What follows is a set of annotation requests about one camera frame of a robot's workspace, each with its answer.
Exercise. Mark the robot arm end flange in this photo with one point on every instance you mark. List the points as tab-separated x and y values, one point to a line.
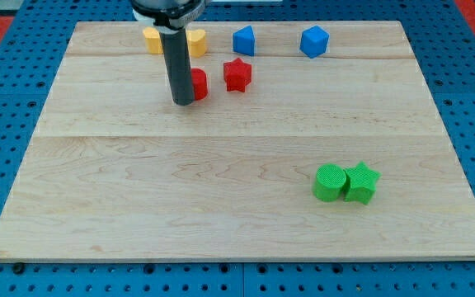
170	14

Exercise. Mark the yellow heart block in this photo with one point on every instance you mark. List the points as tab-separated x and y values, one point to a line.
197	42

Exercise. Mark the yellow hexagon block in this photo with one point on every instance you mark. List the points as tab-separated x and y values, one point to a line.
152	40

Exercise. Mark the red star block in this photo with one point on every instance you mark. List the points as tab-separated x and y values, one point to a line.
237	74

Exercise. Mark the red cylinder block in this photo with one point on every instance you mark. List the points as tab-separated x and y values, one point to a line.
200	83

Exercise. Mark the light wooden board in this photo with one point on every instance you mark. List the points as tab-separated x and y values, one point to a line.
116	172

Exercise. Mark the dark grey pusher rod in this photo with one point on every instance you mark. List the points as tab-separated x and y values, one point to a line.
177	61

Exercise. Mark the green cylinder block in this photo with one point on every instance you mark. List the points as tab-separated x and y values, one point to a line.
329	182

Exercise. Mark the blue triangular block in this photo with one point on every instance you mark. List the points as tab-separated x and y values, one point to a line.
244	41

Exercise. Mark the green star block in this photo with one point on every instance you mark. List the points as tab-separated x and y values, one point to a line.
361	183

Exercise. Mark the blue cube block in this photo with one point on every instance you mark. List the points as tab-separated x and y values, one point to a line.
314	41

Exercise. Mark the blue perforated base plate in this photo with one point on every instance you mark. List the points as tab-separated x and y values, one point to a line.
442	35

